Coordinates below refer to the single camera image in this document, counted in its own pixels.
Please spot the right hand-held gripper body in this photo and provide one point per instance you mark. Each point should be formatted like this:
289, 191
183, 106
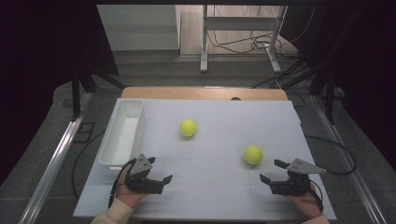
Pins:
299, 183

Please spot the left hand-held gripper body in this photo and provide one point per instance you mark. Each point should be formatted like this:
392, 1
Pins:
140, 166

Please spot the white plastic bin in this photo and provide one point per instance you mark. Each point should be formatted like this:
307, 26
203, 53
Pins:
123, 140

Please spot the yellow tennis ball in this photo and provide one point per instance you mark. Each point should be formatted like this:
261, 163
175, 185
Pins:
188, 128
252, 155

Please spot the person's right hand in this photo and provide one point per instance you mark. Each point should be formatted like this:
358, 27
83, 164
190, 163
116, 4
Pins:
303, 203

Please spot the person's left hand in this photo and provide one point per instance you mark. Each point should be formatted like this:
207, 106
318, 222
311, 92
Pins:
129, 196

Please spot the black stand legs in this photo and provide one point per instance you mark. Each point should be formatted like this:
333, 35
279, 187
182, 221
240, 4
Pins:
75, 96
329, 96

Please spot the wooden table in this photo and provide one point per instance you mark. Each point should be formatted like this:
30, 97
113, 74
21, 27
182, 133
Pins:
202, 93

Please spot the white cabinet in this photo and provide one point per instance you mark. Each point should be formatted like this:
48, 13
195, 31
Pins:
137, 28

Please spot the dark curtain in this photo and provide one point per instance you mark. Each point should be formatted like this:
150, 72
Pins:
37, 62
367, 62

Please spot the aluminium floor rail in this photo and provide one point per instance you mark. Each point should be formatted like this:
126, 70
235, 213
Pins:
345, 158
59, 155

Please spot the white metal stand frame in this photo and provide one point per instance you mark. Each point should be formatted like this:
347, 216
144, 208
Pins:
239, 23

